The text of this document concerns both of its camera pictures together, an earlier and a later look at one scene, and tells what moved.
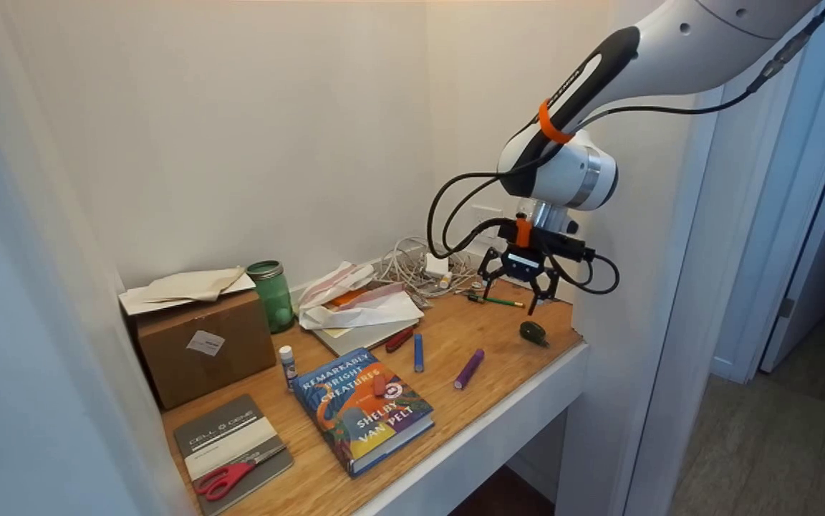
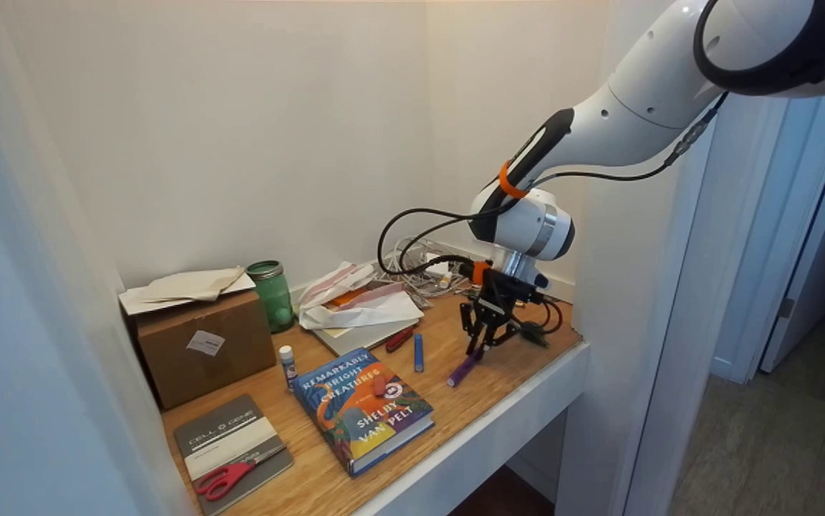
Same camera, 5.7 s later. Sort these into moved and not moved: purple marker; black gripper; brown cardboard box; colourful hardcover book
Moved: black gripper
Not moved: purple marker; brown cardboard box; colourful hardcover book
